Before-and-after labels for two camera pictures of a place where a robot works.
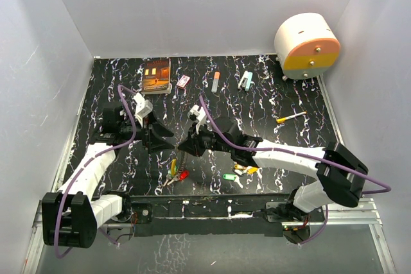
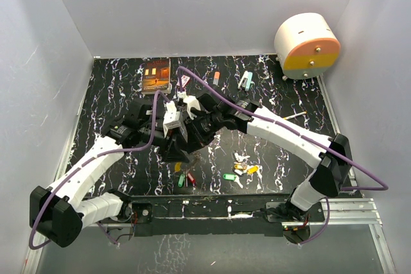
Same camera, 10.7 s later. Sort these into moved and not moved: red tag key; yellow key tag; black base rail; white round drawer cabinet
Moved: red tag key
Not moved: white round drawer cabinet; black base rail; yellow key tag
